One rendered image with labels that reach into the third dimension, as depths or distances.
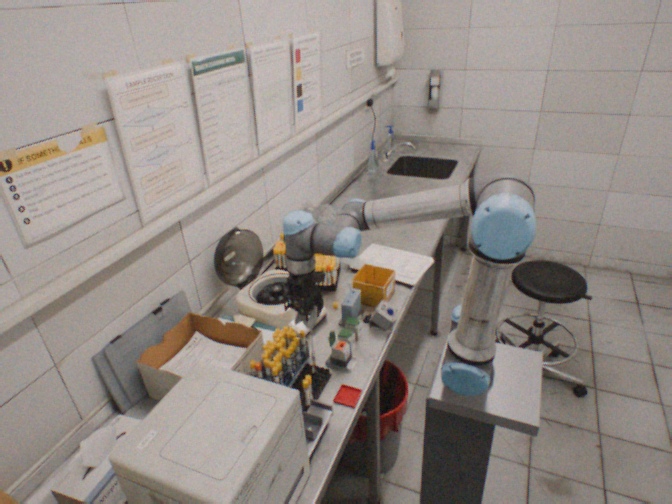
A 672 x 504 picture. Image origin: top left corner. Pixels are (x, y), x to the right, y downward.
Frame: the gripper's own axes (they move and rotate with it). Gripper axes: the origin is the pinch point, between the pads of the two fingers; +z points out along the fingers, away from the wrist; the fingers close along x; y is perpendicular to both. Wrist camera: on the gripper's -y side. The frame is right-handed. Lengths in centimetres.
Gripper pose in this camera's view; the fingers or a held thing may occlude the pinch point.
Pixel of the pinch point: (310, 323)
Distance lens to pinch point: 132.0
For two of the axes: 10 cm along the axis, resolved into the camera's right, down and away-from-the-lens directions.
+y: -3.7, 4.8, -8.0
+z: 0.3, 8.6, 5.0
